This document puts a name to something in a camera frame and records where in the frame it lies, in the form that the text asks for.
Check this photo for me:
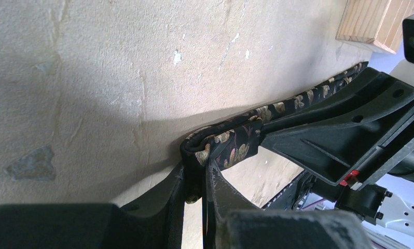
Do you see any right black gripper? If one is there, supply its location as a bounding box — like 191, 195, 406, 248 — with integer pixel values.
261, 67, 414, 225

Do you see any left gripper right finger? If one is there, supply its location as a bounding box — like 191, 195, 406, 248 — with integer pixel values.
203, 162, 372, 248

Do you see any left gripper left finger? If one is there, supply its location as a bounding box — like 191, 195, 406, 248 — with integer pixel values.
0, 165, 185, 248

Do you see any black floral tie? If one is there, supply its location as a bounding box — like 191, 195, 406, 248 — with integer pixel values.
180, 61, 368, 204

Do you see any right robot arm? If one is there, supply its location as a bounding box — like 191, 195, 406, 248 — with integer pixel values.
261, 14, 414, 237

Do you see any wooden compartment tray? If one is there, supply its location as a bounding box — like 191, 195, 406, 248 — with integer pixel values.
336, 0, 414, 54

